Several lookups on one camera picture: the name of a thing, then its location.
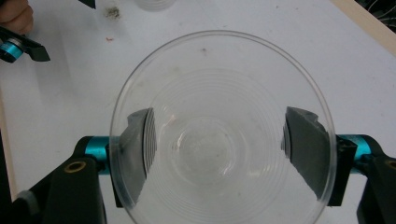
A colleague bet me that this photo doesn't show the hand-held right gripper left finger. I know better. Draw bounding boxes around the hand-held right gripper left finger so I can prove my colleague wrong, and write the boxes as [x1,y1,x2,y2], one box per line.
[73,106,159,209]

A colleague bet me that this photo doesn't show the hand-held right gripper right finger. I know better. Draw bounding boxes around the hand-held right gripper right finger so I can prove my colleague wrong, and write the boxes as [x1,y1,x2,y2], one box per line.
[281,105,387,207]

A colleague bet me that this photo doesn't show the clear glass bowl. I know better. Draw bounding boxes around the clear glass bowl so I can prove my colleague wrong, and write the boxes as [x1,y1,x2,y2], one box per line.
[108,29,338,224]

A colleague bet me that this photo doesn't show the white foam mat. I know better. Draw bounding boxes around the white foam mat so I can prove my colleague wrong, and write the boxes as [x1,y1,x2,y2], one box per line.
[0,0,396,224]

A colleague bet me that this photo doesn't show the tangle of floor cables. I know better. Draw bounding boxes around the tangle of floor cables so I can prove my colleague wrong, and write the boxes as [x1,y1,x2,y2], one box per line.
[354,0,396,33]

